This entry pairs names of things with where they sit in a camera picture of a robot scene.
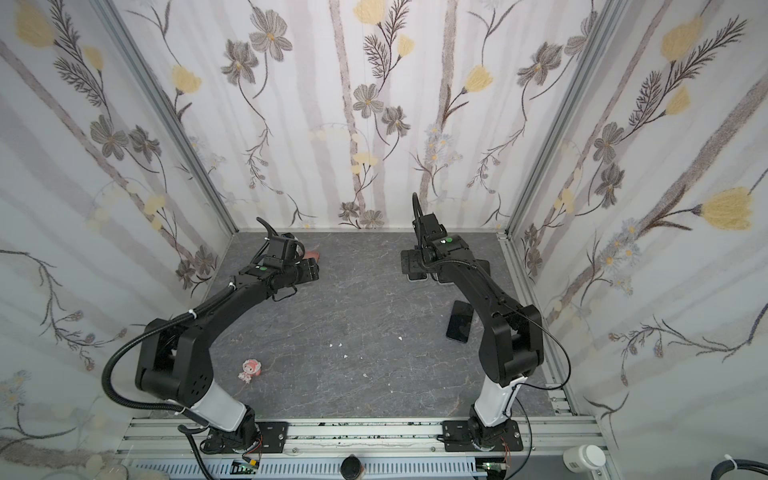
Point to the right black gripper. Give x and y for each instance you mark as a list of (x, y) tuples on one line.
[(414, 264)]

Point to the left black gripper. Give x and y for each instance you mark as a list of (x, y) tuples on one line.
[(311, 270)]

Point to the pink phone case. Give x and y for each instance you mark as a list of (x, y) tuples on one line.
[(312, 255)]

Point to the black phone case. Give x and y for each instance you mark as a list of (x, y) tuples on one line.
[(484, 266)]

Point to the black phone blue edge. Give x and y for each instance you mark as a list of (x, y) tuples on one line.
[(460, 322)]

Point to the light blue case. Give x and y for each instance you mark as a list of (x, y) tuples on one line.
[(416, 277)]

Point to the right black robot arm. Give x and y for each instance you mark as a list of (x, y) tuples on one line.
[(512, 344)]

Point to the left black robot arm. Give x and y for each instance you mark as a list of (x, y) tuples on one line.
[(175, 366)]

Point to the small pink figurine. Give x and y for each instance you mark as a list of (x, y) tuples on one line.
[(251, 369)]

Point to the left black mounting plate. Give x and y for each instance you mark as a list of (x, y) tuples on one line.
[(263, 437)]

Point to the black mounting plate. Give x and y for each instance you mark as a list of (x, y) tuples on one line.
[(263, 437), (470, 436)]

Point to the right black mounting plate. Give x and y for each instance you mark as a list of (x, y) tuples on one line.
[(470, 436)]

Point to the white round cap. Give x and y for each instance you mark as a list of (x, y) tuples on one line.
[(584, 458)]

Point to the black knob on rail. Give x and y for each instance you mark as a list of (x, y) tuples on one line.
[(352, 468)]

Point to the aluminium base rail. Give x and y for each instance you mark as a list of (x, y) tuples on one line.
[(398, 448)]

